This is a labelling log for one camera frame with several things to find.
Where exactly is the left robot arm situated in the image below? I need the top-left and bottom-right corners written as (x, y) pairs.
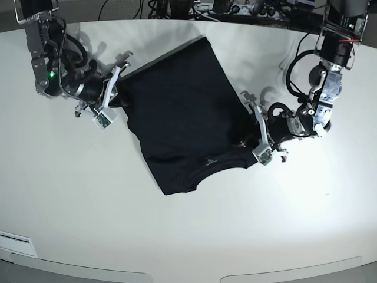
top-left (241, 1), bottom-right (371, 165)

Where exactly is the dark navy T-shirt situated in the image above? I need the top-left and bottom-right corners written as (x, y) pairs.
top-left (117, 37), bottom-right (260, 195)

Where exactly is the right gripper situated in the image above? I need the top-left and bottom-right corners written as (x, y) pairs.
top-left (74, 61), bottom-right (131, 117)

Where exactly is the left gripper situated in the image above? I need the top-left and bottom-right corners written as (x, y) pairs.
top-left (240, 91), bottom-right (297, 162)

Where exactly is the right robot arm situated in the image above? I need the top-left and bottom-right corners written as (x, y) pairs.
top-left (14, 1), bottom-right (129, 123)

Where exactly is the white power strip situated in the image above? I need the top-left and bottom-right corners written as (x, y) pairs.
top-left (192, 1), bottom-right (280, 18)

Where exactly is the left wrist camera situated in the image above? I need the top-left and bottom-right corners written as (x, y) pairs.
top-left (252, 144), bottom-right (272, 166)

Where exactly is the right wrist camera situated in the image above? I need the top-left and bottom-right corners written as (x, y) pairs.
top-left (92, 108), bottom-right (117, 131)

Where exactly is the white label sticker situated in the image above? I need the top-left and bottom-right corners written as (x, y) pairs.
top-left (1, 231), bottom-right (38, 258)

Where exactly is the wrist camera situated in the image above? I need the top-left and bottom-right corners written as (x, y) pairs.
top-left (92, 108), bottom-right (117, 131)
top-left (252, 144), bottom-right (272, 166)

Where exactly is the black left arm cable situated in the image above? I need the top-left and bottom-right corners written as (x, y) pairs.
top-left (284, 28), bottom-right (322, 104)

